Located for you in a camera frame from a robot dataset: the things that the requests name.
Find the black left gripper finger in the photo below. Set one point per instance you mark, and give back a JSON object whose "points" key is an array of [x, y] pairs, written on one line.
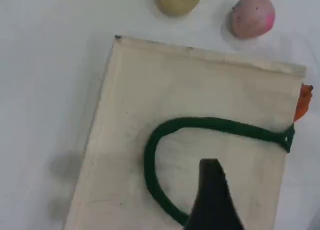
{"points": [[212, 202]]}

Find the orange pumpkin shaped bread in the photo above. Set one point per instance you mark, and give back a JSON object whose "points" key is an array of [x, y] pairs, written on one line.
{"points": [[303, 102]]}

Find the pink round toy fruit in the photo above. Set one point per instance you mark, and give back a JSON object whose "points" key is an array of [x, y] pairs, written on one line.
{"points": [[250, 14]]}

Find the round beige bun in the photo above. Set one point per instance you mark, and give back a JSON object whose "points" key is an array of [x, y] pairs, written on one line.
{"points": [[178, 2]]}

